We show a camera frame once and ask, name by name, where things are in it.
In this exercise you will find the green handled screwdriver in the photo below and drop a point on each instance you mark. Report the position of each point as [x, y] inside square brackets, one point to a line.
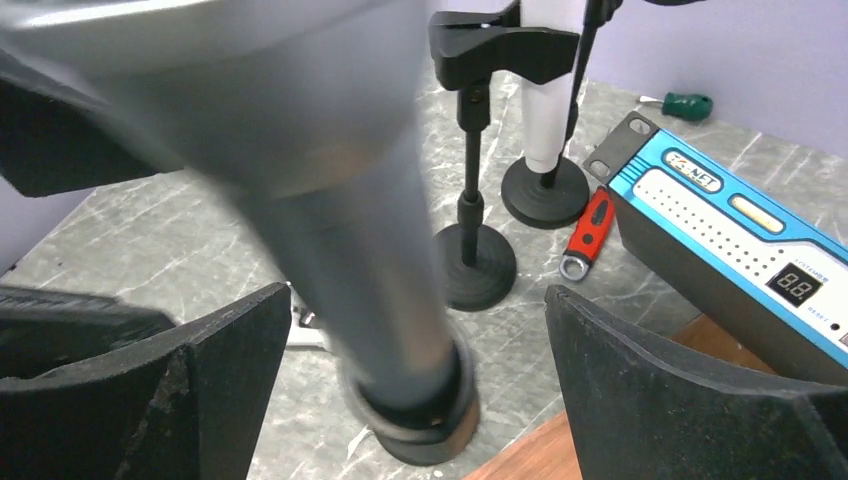
[686, 107]

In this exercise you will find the grey handheld microphone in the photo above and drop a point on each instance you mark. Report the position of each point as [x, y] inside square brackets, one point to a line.
[304, 115]

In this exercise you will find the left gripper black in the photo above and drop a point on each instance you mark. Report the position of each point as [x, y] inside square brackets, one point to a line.
[43, 329]

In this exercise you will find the white microphone with stand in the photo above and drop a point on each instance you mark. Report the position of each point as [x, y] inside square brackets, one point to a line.
[544, 189]

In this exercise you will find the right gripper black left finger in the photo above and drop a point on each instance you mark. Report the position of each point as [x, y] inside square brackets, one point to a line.
[187, 403]

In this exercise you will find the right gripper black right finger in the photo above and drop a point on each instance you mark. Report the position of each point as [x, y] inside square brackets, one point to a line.
[698, 417]

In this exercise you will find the blue network switch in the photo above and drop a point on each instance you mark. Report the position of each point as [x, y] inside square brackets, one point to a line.
[766, 276]

